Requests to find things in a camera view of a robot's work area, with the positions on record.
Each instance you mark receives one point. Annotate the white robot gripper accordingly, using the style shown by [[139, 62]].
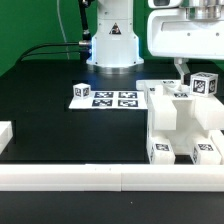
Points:
[[186, 29]]

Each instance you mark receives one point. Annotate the white long chair back part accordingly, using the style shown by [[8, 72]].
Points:
[[173, 88]]

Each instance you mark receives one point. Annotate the white chair seat part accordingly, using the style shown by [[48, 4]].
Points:
[[198, 119]]

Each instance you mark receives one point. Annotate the white tagged bar part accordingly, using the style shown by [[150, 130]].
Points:
[[163, 113]]

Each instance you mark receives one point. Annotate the white front fence rail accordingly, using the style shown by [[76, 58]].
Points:
[[92, 177]]

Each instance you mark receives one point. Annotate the paper sheet with tags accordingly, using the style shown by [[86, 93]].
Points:
[[111, 100]]

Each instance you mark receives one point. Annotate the white left fence block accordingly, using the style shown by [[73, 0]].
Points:
[[6, 134]]

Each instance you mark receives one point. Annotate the rear white tagged cube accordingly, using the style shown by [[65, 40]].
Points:
[[81, 90]]

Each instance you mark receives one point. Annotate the small white tagged cube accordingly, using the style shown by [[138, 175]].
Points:
[[203, 84]]

